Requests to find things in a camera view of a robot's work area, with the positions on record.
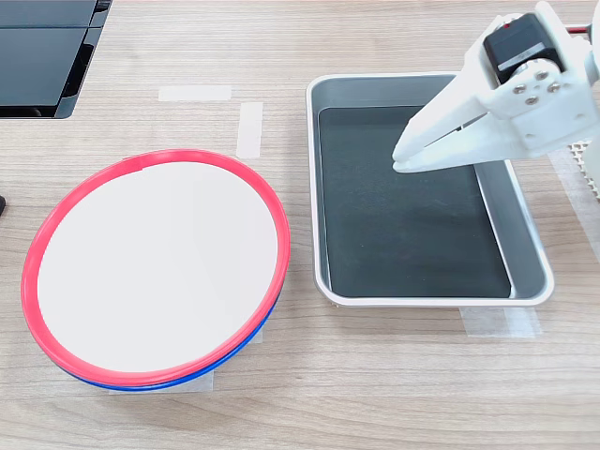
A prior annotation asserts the black tray mat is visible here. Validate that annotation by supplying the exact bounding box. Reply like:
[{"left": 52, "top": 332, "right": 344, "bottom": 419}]
[{"left": 317, "top": 105, "right": 513, "bottom": 299}]

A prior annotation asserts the long translucent tape strip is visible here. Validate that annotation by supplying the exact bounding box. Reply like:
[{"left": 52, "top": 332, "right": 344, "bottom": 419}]
[
  {"left": 234, "top": 101, "right": 265, "bottom": 160},
  {"left": 157, "top": 84, "right": 233, "bottom": 103}
]

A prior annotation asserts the translucent tape beside base plate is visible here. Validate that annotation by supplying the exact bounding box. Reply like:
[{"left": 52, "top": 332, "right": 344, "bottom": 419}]
[{"left": 547, "top": 148, "right": 600, "bottom": 266}]

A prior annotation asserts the black glossy panel device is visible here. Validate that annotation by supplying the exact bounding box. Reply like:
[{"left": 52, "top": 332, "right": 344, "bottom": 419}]
[{"left": 0, "top": 0, "right": 114, "bottom": 120}]

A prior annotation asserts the pale perforated base plate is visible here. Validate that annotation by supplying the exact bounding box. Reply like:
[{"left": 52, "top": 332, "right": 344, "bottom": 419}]
[{"left": 565, "top": 139, "right": 600, "bottom": 203}]

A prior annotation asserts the red-rimmed white plate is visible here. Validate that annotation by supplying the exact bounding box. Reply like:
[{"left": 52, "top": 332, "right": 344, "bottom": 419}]
[{"left": 21, "top": 148, "right": 292, "bottom": 388}]

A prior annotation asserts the blue-rimmed white plate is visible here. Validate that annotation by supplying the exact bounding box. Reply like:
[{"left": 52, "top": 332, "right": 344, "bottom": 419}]
[{"left": 55, "top": 290, "right": 285, "bottom": 394}]

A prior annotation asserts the steel tray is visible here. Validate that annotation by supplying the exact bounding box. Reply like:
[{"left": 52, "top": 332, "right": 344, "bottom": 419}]
[{"left": 306, "top": 71, "right": 556, "bottom": 308}]

